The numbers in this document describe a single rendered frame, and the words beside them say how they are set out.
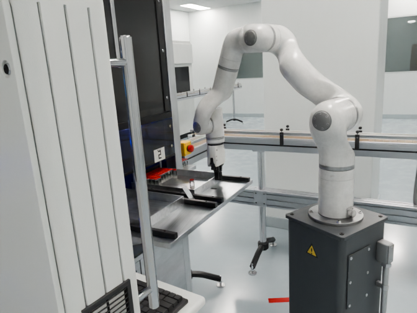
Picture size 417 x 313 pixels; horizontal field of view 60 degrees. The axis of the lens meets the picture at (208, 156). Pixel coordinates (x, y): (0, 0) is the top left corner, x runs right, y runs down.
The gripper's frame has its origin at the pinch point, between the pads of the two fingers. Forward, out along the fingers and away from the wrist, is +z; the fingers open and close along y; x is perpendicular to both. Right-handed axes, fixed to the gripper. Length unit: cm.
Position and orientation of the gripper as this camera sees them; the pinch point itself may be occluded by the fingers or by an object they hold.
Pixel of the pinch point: (218, 175)
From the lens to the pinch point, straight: 169.5
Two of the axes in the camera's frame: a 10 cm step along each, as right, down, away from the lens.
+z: 0.9, 9.7, 2.1
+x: 8.7, 0.3, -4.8
